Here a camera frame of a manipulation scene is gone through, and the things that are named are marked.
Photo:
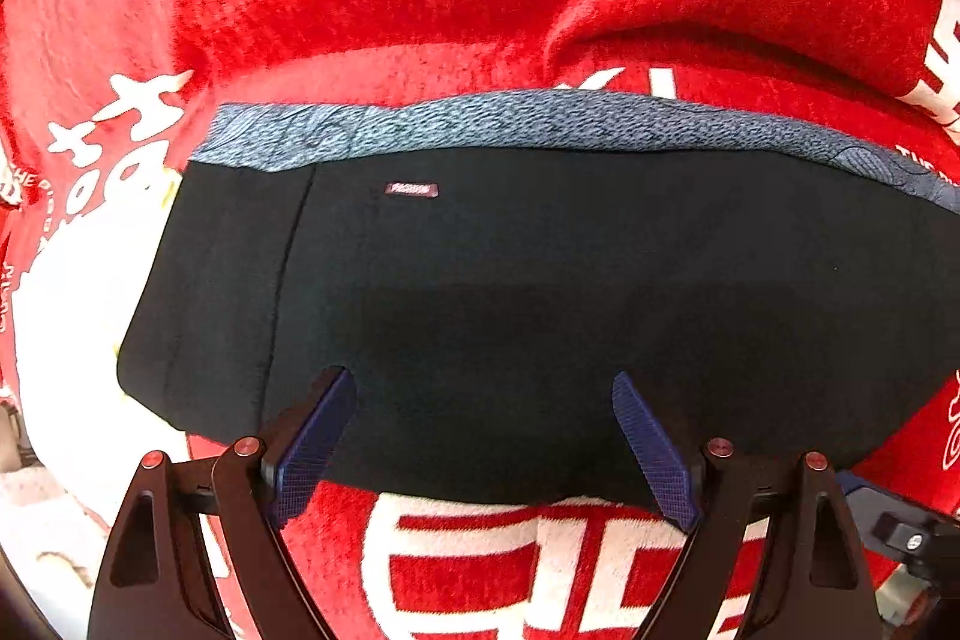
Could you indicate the black pants with blue waistband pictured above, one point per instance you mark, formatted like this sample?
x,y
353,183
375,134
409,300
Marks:
x,y
525,280

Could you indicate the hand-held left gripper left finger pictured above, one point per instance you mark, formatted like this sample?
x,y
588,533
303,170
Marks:
x,y
311,452

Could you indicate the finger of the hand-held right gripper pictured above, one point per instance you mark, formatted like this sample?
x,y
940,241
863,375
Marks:
x,y
911,539

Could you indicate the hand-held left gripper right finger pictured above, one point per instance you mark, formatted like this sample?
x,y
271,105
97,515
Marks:
x,y
652,452

